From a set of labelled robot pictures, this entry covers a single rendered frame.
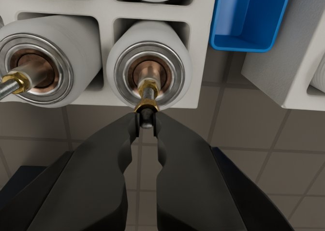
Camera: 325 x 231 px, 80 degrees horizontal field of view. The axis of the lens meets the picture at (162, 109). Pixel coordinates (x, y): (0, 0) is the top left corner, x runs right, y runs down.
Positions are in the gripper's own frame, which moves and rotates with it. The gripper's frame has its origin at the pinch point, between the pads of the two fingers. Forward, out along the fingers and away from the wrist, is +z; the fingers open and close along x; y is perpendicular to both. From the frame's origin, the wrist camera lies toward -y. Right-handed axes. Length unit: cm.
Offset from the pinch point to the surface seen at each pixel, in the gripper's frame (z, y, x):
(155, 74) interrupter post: 7.5, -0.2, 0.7
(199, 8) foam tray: 16.4, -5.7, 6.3
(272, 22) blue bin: 23.7, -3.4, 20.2
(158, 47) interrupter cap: 9.0, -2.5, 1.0
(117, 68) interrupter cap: 8.9, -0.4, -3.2
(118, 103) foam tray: 16.4, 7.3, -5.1
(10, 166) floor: 35, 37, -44
